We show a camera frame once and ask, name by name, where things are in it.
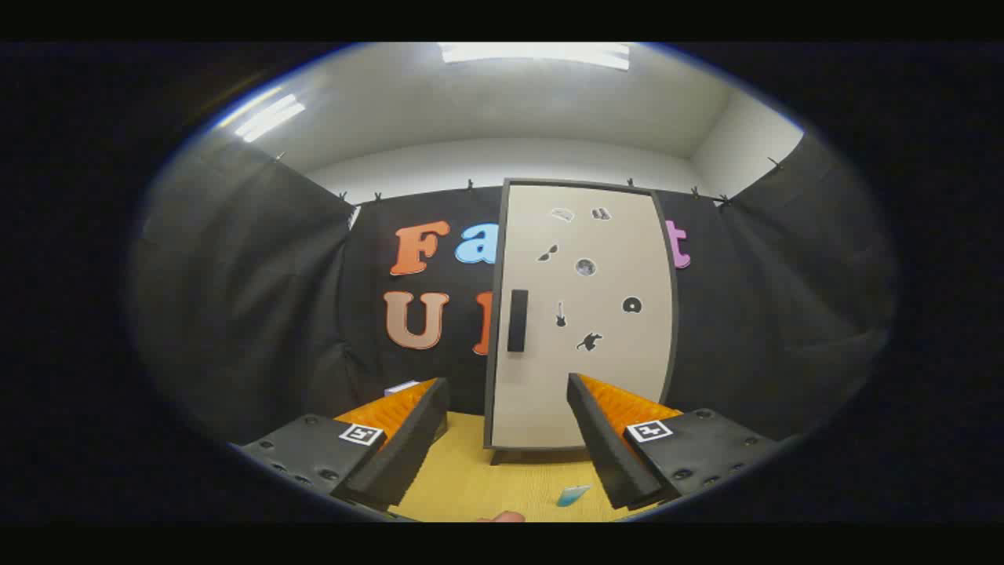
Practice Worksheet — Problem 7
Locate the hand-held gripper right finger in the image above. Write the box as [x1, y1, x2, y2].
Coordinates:
[566, 373, 785, 511]

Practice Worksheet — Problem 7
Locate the black backdrop cloth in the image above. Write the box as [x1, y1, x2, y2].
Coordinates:
[129, 133, 899, 448]

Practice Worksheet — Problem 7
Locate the grey cabinet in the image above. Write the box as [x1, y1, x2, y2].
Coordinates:
[482, 178, 682, 465]

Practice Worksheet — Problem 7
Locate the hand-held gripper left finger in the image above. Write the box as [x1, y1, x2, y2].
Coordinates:
[235, 377, 452, 515]

